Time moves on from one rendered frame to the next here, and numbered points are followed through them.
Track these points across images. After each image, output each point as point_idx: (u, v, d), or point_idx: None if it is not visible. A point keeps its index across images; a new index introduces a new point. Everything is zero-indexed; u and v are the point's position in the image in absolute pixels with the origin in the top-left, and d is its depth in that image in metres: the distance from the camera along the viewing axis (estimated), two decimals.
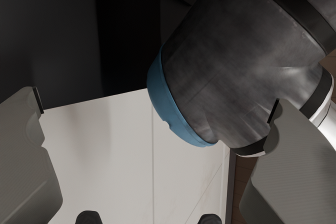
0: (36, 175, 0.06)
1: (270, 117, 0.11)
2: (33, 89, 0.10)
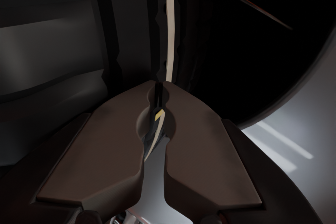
0: (127, 167, 0.06)
1: (161, 101, 0.12)
2: (155, 84, 0.11)
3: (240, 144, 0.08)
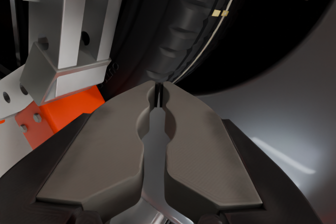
0: (127, 167, 0.06)
1: (161, 101, 0.12)
2: (155, 84, 0.11)
3: (240, 144, 0.08)
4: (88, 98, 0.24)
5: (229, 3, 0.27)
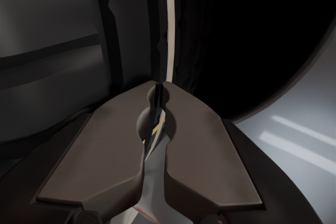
0: (127, 167, 0.06)
1: (161, 101, 0.12)
2: (155, 84, 0.11)
3: (240, 144, 0.08)
4: None
5: (162, 114, 0.18)
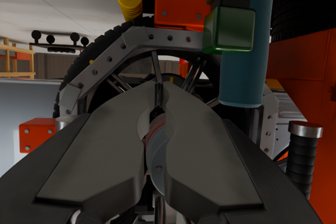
0: (127, 167, 0.06)
1: (161, 101, 0.12)
2: (155, 84, 0.11)
3: (240, 144, 0.08)
4: None
5: None
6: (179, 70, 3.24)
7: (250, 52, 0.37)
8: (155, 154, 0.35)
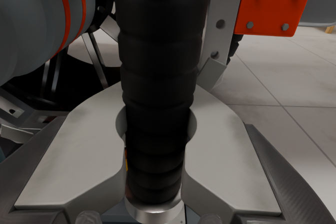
0: (108, 165, 0.06)
1: None
2: None
3: (262, 151, 0.07)
4: None
5: None
6: None
7: None
8: (9, 57, 0.15)
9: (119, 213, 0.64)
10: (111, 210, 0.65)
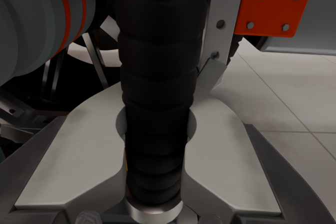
0: (109, 165, 0.06)
1: None
2: None
3: (262, 151, 0.07)
4: None
5: None
6: None
7: None
8: (8, 57, 0.15)
9: (119, 213, 0.64)
10: (111, 210, 0.65)
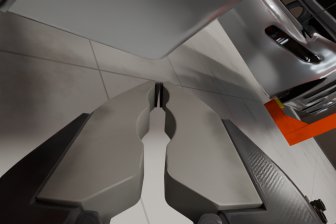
0: (127, 167, 0.06)
1: (161, 101, 0.12)
2: (155, 84, 0.11)
3: (240, 144, 0.08)
4: None
5: None
6: None
7: None
8: None
9: None
10: None
